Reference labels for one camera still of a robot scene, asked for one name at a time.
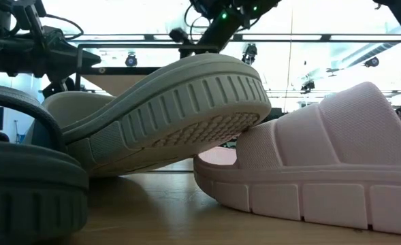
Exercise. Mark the long ceiling light rail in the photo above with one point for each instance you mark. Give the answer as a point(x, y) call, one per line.
point(325, 37)

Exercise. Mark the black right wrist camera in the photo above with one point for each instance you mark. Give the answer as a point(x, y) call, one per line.
point(179, 35)

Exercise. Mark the grey rubber slide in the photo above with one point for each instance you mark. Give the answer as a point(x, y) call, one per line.
point(77, 109)
point(186, 102)

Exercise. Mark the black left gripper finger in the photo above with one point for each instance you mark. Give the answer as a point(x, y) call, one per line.
point(71, 56)

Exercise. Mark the black ceiling spotlight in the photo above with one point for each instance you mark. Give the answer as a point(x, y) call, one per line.
point(307, 86)
point(249, 52)
point(131, 61)
point(372, 62)

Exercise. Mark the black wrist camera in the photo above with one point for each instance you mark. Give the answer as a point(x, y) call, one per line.
point(30, 13)
point(179, 35)

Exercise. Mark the wooden shelf black metal frame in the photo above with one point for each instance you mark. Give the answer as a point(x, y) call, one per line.
point(118, 83)

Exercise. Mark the pink rubber slide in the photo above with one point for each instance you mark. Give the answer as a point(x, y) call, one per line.
point(322, 143)

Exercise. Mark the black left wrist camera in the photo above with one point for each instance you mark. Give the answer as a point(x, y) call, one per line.
point(30, 13)

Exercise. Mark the black rubber slide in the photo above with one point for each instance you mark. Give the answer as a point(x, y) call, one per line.
point(33, 197)

